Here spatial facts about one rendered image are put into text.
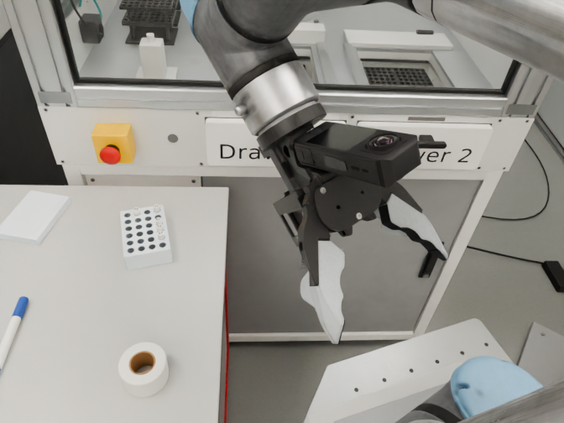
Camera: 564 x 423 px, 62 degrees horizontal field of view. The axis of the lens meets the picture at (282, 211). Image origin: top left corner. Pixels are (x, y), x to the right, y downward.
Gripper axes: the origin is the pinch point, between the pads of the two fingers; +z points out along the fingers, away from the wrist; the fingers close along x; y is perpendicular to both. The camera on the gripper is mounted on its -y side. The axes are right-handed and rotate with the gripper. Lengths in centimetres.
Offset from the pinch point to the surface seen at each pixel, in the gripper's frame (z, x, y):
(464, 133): -6, -55, 36
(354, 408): 19.6, -0.8, 28.0
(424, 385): 23.4, -12.2, 26.4
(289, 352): 35, -22, 117
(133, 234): -21, 11, 55
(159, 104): -41, -5, 53
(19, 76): -91, 8, 133
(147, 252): -17, 11, 51
